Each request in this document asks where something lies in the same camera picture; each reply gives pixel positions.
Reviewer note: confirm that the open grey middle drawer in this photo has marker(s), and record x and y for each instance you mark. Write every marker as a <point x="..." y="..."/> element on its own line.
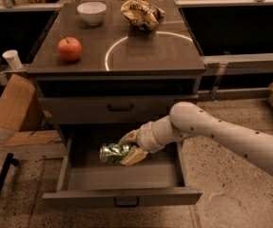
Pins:
<point x="85" y="182"/>

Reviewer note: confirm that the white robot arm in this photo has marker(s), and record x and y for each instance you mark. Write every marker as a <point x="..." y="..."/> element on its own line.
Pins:
<point x="186" y="120"/>

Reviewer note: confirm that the white ceramic bowl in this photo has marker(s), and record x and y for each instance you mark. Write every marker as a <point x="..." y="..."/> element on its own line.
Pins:
<point x="92" y="13"/>

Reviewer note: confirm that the crumpled yellow chip bag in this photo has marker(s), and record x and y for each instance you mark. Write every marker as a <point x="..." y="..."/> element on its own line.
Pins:
<point x="142" y="15"/>

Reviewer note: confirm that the crushed green soda can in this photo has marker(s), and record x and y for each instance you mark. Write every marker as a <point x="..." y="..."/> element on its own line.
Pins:
<point x="113" y="153"/>

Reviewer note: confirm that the flat cardboard sheet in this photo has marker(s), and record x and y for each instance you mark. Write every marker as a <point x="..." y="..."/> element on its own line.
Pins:
<point x="32" y="137"/>

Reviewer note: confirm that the white paper cup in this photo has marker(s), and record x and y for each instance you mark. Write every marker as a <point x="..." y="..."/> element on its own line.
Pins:
<point x="12" y="58"/>

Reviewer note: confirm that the grey top drawer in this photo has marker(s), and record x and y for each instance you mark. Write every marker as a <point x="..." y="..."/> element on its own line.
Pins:
<point x="113" y="102"/>

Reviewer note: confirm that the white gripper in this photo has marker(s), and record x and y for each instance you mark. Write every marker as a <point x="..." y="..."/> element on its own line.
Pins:
<point x="146" y="136"/>

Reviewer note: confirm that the grey drawer cabinet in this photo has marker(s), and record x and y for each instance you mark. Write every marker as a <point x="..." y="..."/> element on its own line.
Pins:
<point x="116" y="51"/>

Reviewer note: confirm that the brown cardboard box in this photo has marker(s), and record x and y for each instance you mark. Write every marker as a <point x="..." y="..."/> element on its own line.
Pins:
<point x="19" y="107"/>

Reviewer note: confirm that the red apple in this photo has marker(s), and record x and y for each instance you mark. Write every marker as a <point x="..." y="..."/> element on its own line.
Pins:
<point x="70" y="49"/>

